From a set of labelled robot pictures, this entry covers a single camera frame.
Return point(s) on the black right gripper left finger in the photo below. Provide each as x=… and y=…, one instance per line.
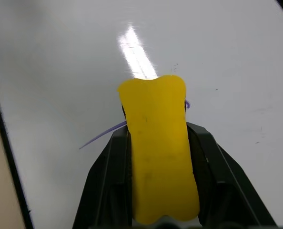
x=105, y=181

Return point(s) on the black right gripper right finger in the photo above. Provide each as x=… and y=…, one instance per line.
x=229, y=186

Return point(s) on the yellow whiteboard eraser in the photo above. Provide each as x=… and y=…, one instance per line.
x=159, y=152

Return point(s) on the white whiteboard with black frame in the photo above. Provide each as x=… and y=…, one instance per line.
x=60, y=71

